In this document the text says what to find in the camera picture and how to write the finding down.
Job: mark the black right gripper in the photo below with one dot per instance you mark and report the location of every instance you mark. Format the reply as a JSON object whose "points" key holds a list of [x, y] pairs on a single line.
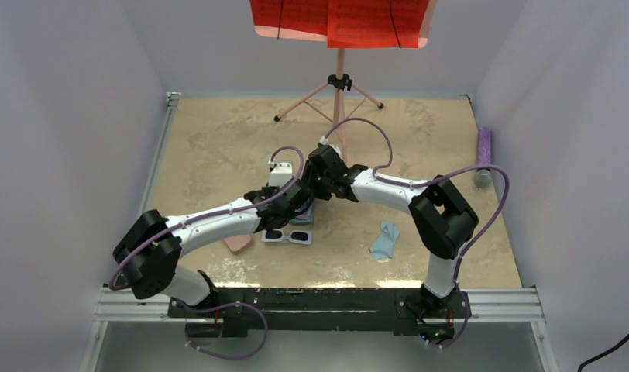
{"points": [[308, 177]]}

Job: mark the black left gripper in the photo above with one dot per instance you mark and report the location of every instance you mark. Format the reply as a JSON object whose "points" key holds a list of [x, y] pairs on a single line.
{"points": [[268, 190]]}

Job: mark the grey glasses case green lining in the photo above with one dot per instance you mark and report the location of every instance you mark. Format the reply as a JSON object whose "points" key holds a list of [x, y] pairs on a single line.
{"points": [[306, 216]]}

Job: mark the pink glasses case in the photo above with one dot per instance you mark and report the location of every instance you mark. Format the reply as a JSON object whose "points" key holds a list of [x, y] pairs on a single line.
{"points": [[238, 244]]}

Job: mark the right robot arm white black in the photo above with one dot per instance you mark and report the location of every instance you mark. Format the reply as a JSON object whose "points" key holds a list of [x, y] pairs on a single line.
{"points": [[443, 218]]}

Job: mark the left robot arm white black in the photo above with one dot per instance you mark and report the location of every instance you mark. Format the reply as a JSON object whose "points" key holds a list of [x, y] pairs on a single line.
{"points": [[148, 254]]}

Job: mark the pink music stand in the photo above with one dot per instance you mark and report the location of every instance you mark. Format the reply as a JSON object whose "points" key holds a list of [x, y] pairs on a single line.
{"points": [[340, 82]]}

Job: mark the blue cloth crumpled right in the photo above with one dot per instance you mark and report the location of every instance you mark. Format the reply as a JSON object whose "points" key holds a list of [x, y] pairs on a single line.
{"points": [[383, 246]]}

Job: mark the red sheet music desk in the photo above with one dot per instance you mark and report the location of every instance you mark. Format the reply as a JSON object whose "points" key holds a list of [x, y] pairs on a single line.
{"points": [[363, 24]]}

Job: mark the purple microphone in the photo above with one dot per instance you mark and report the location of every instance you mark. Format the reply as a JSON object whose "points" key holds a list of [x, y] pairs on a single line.
{"points": [[483, 177]]}

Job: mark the white frame sunglasses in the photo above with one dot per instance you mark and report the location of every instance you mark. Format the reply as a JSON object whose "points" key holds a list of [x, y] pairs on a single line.
{"points": [[300, 237]]}

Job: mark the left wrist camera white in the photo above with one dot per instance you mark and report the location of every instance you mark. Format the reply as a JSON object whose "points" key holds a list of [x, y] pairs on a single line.
{"points": [[281, 173]]}

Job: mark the black base frame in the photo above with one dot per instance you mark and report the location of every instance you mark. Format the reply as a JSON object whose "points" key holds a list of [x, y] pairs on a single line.
{"points": [[234, 312]]}

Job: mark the aluminium rail left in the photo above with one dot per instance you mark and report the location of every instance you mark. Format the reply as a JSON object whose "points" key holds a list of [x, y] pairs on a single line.
{"points": [[99, 326]]}

